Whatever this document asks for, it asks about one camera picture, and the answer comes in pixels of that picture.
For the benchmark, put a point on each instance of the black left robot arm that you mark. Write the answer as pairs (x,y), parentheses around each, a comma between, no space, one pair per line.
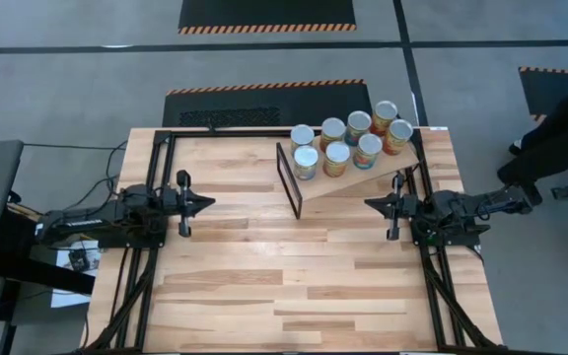
(82,222)

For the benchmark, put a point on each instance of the wooden shelf black metal frame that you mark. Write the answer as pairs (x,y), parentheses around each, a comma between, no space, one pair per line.
(315,188)

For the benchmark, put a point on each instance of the orange corn can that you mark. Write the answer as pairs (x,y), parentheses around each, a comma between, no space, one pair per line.
(384,111)
(398,130)

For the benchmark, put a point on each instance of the person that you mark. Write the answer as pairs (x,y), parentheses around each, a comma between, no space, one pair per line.
(560,143)

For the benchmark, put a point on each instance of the black equipment box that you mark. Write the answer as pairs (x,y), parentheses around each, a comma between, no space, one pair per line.
(18,256)

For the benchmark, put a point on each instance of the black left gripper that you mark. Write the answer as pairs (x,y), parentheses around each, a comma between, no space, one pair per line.
(173,203)

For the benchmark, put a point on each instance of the small black device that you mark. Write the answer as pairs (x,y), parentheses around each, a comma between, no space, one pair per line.
(79,260)

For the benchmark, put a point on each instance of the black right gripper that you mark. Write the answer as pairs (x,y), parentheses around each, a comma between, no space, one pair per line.
(407,207)

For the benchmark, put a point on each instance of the black hazard-striped floor mat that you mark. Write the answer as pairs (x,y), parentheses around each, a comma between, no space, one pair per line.
(264,101)
(264,12)
(550,91)

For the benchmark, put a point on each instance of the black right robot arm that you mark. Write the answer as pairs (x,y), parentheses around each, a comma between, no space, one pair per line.
(461,207)

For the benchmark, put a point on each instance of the black aluminium table frame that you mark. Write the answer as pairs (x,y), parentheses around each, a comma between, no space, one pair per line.
(234,133)

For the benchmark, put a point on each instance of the pale blue peaches can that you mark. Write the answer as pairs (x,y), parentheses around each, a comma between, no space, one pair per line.
(306,157)
(302,134)

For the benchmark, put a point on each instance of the white paper sheet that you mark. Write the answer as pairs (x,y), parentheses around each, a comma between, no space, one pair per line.
(69,298)

